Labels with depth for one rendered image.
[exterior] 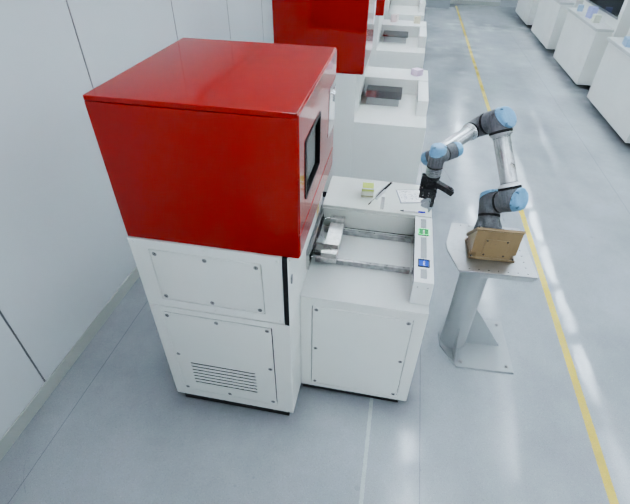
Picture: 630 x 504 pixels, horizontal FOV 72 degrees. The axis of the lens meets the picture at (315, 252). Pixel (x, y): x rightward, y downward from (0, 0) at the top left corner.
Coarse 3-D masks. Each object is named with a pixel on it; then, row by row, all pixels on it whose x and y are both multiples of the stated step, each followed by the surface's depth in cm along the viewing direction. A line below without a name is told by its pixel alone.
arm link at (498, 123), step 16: (496, 112) 219; (512, 112) 220; (480, 128) 229; (496, 128) 221; (512, 128) 221; (496, 144) 224; (496, 160) 227; (512, 160) 223; (512, 176) 223; (512, 192) 222; (496, 208) 231; (512, 208) 224
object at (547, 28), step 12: (540, 0) 946; (552, 0) 866; (564, 0) 825; (576, 0) 800; (540, 12) 935; (552, 12) 857; (564, 12) 821; (540, 24) 924; (552, 24) 848; (540, 36) 913; (552, 36) 849; (552, 48) 862
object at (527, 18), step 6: (522, 0) 1097; (528, 0) 1041; (534, 0) 1000; (522, 6) 1089; (528, 6) 1034; (534, 6) 1007; (516, 12) 1141; (522, 12) 1082; (528, 12) 1028; (534, 12) 1014; (522, 18) 1074; (528, 18) 1023; (528, 24) 1031
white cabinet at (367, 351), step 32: (320, 320) 222; (352, 320) 218; (384, 320) 213; (416, 320) 209; (320, 352) 238; (352, 352) 233; (384, 352) 228; (416, 352) 224; (320, 384) 257; (352, 384) 251; (384, 384) 245
